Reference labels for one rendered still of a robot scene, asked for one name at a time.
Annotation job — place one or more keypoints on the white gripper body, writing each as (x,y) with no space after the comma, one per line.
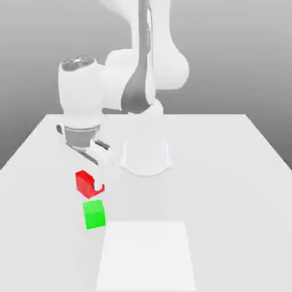
(89,164)

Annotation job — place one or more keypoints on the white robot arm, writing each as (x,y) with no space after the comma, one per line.
(82,91)

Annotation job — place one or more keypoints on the small red cube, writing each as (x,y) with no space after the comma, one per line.
(83,185)

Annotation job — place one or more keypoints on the small green cube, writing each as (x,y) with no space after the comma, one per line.
(94,215)

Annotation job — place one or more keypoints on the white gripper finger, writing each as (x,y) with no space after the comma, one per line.
(97,184)

